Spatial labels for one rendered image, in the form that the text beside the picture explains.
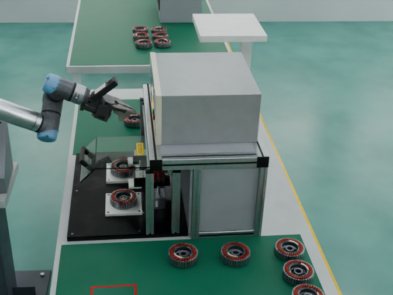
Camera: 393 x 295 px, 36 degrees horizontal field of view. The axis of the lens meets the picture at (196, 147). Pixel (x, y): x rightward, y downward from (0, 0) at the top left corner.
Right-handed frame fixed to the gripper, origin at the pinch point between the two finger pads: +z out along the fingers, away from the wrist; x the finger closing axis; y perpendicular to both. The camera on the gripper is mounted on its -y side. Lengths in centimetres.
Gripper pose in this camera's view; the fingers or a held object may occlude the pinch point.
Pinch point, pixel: (134, 110)
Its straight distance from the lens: 238.9
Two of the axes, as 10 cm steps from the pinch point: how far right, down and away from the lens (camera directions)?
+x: 1.1, 5.0, -8.6
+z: 8.9, 3.4, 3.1
